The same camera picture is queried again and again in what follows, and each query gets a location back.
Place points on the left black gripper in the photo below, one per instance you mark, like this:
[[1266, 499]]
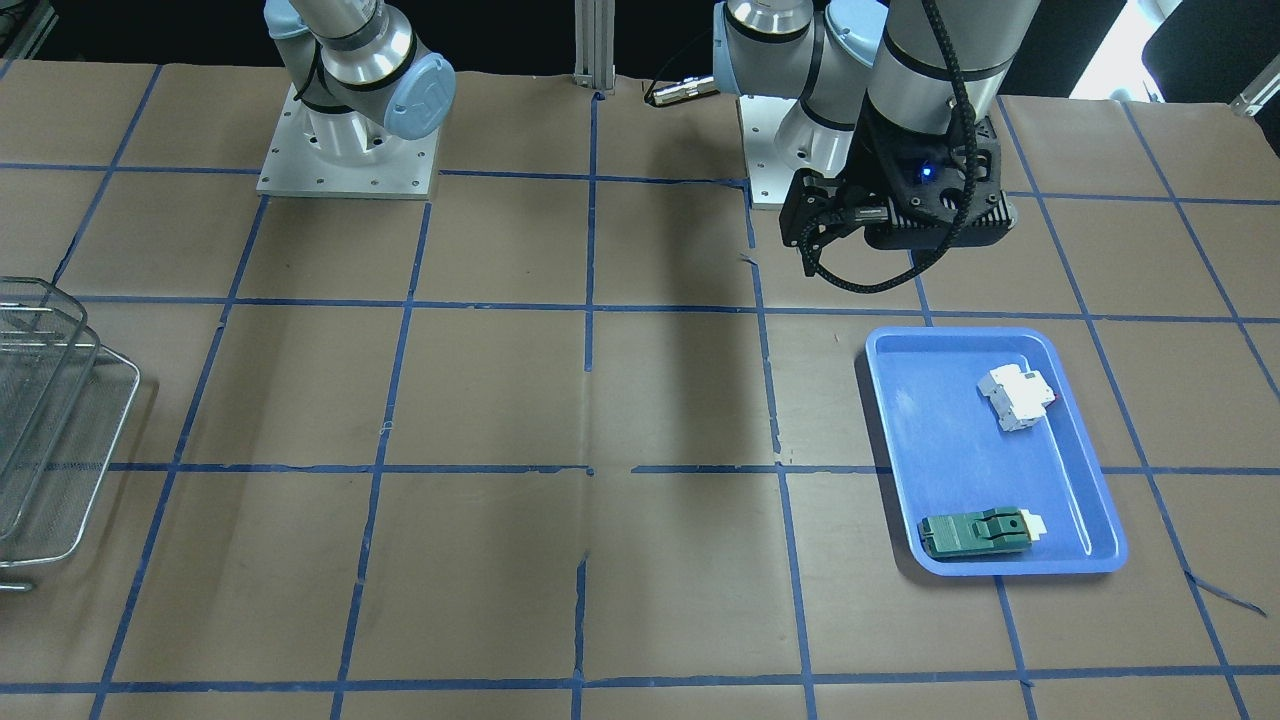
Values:
[[884, 152]]

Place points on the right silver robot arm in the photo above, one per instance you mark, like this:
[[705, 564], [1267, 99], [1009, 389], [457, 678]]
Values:
[[362, 76]]

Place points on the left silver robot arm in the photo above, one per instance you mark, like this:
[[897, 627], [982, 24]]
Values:
[[913, 61]]

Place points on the blue plastic tray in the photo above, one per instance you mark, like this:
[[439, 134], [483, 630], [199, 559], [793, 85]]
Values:
[[949, 455]]

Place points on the white circuit breaker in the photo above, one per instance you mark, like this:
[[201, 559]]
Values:
[[1019, 397]]

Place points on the green terminal block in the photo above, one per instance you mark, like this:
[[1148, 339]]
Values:
[[980, 533]]

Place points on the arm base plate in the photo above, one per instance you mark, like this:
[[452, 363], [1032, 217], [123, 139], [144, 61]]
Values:
[[778, 138], [315, 155]]

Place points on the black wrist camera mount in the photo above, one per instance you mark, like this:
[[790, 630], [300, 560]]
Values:
[[923, 179]]

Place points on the aluminium frame post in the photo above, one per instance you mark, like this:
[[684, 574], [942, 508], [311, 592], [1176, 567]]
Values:
[[594, 24]]

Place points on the silver wire mesh shelf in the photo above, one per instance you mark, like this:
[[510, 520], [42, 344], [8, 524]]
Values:
[[65, 397]]

